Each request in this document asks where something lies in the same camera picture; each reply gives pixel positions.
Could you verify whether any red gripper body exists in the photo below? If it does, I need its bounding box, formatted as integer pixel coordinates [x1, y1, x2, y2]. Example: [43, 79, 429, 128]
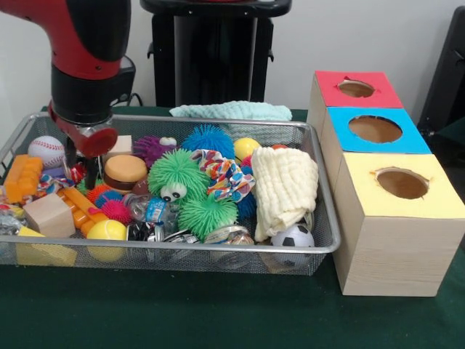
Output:
[49, 102, 118, 157]

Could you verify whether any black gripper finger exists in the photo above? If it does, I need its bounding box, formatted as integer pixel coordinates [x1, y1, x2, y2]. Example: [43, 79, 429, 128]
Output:
[64, 138, 77, 177]
[85, 156, 99, 190]

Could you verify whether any yellow toy cheese wedge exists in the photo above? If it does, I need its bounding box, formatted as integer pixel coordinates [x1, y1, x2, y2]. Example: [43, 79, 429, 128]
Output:
[16, 227, 77, 267]

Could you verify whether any multicoloured patterned cloth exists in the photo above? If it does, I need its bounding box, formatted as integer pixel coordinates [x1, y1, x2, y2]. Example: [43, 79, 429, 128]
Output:
[191, 149, 256, 203]

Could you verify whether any cream waffle cloth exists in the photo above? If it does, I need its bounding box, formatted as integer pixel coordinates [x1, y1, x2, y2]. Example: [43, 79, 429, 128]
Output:
[251, 147, 320, 243]

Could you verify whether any clear mesh bin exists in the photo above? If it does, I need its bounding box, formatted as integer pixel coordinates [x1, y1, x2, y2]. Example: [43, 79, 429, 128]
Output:
[0, 113, 342, 275]

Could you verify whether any wooden box with three holes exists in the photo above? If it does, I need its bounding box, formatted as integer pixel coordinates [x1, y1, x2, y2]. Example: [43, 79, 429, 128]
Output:
[307, 71, 465, 297]

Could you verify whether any white baseball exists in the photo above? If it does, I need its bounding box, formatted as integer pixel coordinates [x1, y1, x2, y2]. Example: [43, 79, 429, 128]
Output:
[28, 136, 66, 169]

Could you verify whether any orange toy building block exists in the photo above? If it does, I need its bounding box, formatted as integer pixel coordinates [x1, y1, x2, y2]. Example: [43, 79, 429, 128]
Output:
[4, 154, 44, 204]

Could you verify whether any plain wooden cube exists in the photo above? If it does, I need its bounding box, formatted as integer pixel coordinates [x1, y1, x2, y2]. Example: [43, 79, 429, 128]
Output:
[23, 193, 76, 239]

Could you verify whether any yellow tennis ball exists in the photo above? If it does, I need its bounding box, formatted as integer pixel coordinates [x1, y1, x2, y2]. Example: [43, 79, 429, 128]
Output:
[87, 220, 128, 262]

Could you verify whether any green spiky ball with face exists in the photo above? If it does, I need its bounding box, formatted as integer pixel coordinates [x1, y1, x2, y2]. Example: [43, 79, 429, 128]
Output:
[147, 149, 210, 204]

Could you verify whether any blue spiky ball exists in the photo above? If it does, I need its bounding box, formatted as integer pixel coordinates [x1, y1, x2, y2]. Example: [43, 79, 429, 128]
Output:
[182, 124, 235, 157]

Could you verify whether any mint green cloth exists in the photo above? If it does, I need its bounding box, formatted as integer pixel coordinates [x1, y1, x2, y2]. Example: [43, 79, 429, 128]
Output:
[169, 100, 293, 123]

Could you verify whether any dark green tablecloth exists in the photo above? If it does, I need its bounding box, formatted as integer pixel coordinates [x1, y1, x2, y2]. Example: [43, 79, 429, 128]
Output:
[0, 105, 465, 349]

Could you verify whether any small soccer ball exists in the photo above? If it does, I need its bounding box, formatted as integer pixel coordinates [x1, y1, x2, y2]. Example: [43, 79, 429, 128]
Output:
[272, 224, 315, 249]

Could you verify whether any black chair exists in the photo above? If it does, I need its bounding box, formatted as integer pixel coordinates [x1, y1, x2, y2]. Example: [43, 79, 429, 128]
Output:
[418, 7, 465, 146]

